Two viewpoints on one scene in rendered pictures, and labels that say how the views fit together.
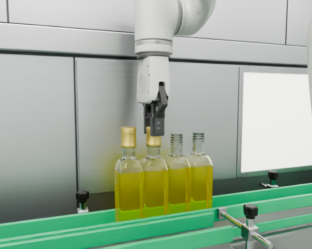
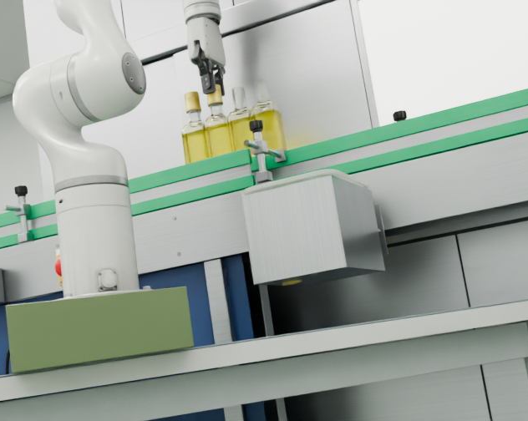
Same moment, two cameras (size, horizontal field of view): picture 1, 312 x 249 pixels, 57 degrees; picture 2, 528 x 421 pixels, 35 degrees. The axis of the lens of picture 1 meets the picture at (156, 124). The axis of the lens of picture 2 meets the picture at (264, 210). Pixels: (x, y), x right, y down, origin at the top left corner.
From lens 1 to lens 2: 157 cm
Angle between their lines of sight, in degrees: 46
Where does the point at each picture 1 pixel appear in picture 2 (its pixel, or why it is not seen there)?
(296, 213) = (393, 146)
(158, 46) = (191, 11)
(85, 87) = (183, 78)
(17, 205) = not seen: hidden behind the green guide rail
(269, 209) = (347, 145)
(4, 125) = (131, 133)
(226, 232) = (241, 154)
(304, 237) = (400, 172)
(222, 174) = not seen: hidden behind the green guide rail
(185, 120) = (289, 82)
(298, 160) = (484, 95)
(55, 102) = (166, 101)
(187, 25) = not seen: outside the picture
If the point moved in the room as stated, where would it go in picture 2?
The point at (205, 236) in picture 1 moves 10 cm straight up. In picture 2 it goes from (220, 159) to (214, 113)
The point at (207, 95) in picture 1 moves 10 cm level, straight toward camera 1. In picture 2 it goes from (312, 45) to (276, 40)
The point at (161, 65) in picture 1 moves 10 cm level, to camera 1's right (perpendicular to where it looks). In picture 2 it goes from (195, 26) to (225, 8)
